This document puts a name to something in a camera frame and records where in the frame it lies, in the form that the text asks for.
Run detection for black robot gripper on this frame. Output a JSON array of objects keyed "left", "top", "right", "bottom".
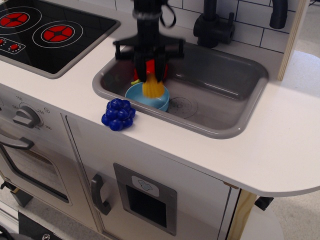
[{"left": 113, "top": 18, "right": 185, "bottom": 82}]

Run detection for yellow toy corn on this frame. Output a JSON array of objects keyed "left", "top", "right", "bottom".
[{"left": 142, "top": 73, "right": 165, "bottom": 98}]

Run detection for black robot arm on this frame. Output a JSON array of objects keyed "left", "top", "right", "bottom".
[{"left": 113, "top": 0, "right": 185, "bottom": 82}]

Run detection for light blue bowl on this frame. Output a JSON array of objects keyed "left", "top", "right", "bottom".
[{"left": 125, "top": 82, "right": 170, "bottom": 112}]

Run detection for grey toy sink basin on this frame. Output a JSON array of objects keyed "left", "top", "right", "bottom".
[{"left": 92, "top": 33, "right": 269, "bottom": 140}]

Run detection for red toy bell pepper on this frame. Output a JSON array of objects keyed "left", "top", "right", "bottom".
[{"left": 130, "top": 59, "right": 168, "bottom": 86}]

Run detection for blue toy grapes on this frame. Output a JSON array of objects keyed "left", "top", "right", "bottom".
[{"left": 101, "top": 98, "right": 136, "bottom": 131}]

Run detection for black toy faucet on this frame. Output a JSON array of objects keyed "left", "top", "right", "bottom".
[{"left": 193, "top": 0, "right": 288, "bottom": 49}]

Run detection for black toy stovetop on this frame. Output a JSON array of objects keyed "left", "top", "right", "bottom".
[{"left": 0, "top": 0, "right": 121, "bottom": 79}]

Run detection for grey oven knob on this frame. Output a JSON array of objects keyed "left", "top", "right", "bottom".
[{"left": 12, "top": 105, "right": 41, "bottom": 129}]

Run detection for grey dispenser panel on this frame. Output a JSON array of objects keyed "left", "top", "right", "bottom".
[{"left": 113, "top": 163, "right": 178, "bottom": 236}]

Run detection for white oven door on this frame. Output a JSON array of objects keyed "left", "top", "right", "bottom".
[{"left": 0, "top": 117, "right": 98, "bottom": 233}]

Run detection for white cabinet door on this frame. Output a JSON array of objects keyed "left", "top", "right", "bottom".
[{"left": 66, "top": 116, "right": 231, "bottom": 240}]

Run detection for grey oven door handle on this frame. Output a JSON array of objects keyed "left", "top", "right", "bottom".
[{"left": 0, "top": 134, "right": 35, "bottom": 150}]

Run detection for grey cabinet door handle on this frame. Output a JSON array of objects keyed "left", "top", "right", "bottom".
[{"left": 90, "top": 174, "right": 112, "bottom": 216}]

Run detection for wooden side post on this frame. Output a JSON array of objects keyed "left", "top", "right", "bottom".
[{"left": 276, "top": 0, "right": 310, "bottom": 81}]

